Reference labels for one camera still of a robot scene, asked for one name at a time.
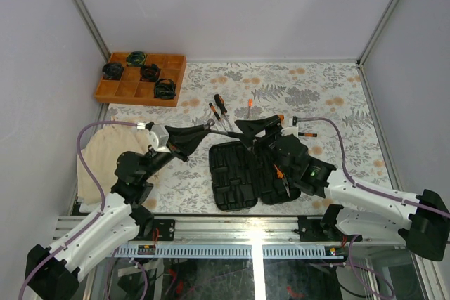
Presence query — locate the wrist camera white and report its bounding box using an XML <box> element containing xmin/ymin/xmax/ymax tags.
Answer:
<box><xmin>281</xmin><ymin>116</ymin><xmax>299</xmax><ymax>136</ymax></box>
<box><xmin>136</xmin><ymin>122</ymin><xmax>171</xmax><ymax>153</ymax></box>

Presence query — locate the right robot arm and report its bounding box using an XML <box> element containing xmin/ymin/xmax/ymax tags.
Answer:
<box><xmin>209</xmin><ymin>115</ymin><xmax>449</xmax><ymax>261</ymax></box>

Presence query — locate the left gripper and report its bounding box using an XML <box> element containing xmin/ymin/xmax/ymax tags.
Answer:
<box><xmin>143</xmin><ymin>126</ymin><xmax>210</xmax><ymax>182</ymax></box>

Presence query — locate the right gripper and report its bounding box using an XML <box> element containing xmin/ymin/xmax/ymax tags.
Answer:
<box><xmin>235</xmin><ymin>115</ymin><xmax>293</xmax><ymax>178</ymax></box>

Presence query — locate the large black orange screwdriver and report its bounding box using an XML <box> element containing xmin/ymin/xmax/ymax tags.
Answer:
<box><xmin>214</xmin><ymin>93</ymin><xmax>234</xmax><ymax>131</ymax></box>

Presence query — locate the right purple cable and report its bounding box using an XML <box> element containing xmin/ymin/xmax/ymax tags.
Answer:
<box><xmin>293</xmin><ymin>116</ymin><xmax>450</xmax><ymax>220</ymax></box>

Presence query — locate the dark rolled fabric band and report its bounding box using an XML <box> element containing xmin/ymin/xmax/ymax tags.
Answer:
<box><xmin>154</xmin><ymin>78</ymin><xmax>176</xmax><ymax>100</ymax></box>

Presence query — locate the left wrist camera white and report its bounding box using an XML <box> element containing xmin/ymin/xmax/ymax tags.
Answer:
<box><xmin>136</xmin><ymin>122</ymin><xmax>171</xmax><ymax>153</ymax></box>

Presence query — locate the steel claw hammer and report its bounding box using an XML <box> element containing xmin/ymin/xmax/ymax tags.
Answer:
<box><xmin>203</xmin><ymin>119</ymin><xmax>253</xmax><ymax>152</ymax></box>

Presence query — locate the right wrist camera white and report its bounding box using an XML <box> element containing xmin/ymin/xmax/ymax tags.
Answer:
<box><xmin>281</xmin><ymin>116</ymin><xmax>299</xmax><ymax>136</ymax></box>

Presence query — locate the small black orange screwdriver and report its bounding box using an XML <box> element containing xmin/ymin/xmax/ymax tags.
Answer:
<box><xmin>208</xmin><ymin>103</ymin><xmax>226</xmax><ymax>130</ymax></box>

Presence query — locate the floral table cloth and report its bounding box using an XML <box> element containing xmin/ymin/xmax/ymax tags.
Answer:
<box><xmin>106</xmin><ymin>63</ymin><xmax>392</xmax><ymax>215</ymax></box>

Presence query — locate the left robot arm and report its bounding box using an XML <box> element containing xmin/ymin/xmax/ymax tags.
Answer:
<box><xmin>24</xmin><ymin>124</ymin><xmax>209</xmax><ymax>299</ymax></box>

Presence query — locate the precision screwdriver orange black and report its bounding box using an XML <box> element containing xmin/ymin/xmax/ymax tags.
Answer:
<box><xmin>297</xmin><ymin>132</ymin><xmax>318</xmax><ymax>138</ymax></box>

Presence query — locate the dark rolled band centre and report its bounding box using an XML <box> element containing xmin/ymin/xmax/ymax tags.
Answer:
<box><xmin>140</xmin><ymin>64</ymin><xmax>160</xmax><ymax>82</ymax></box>

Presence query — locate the black plastic tool case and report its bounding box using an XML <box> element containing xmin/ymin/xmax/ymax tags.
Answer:
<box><xmin>209</xmin><ymin>141</ymin><xmax>301</xmax><ymax>211</ymax></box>

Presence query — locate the cream cloth bag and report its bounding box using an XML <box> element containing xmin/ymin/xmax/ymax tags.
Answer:
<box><xmin>77</xmin><ymin>124</ymin><xmax>150</xmax><ymax>211</ymax></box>

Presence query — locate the wooden compartment tray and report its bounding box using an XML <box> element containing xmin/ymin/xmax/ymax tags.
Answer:
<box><xmin>94</xmin><ymin>52</ymin><xmax>186</xmax><ymax>107</ymax></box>

